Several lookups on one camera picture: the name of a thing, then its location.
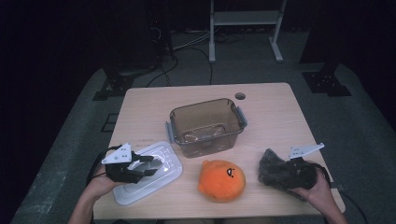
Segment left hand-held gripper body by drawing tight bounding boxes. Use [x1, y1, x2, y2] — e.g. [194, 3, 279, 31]
[101, 143, 144, 184]

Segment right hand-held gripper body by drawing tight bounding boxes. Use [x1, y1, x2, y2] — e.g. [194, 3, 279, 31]
[281, 142, 325, 190]

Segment white box lid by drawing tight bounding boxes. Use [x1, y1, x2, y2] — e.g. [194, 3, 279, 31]
[112, 140, 184, 206]

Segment brown transparent storage box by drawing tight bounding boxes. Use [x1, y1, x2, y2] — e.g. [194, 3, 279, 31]
[165, 98, 248, 159]

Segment orange plush toy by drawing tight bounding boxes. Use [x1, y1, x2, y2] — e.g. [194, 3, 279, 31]
[197, 159, 247, 203]

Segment person's left hand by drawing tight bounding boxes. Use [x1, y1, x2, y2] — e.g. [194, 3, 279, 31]
[87, 165, 125, 201]

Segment person's right hand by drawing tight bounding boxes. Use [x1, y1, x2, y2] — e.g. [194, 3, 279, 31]
[289, 172, 333, 210]

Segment black stand base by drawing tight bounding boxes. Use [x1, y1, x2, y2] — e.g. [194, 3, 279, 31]
[302, 60, 353, 97]
[92, 66, 157, 101]

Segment white metal stand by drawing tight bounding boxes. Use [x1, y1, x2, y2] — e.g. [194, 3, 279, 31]
[208, 0, 288, 63]

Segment black floor frame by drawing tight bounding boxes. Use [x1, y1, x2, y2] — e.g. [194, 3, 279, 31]
[101, 113, 120, 133]

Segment black floor cable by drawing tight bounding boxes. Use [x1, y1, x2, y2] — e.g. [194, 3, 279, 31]
[146, 46, 214, 88]

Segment white floor cables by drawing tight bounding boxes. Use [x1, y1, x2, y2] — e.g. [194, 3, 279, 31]
[172, 31, 211, 50]

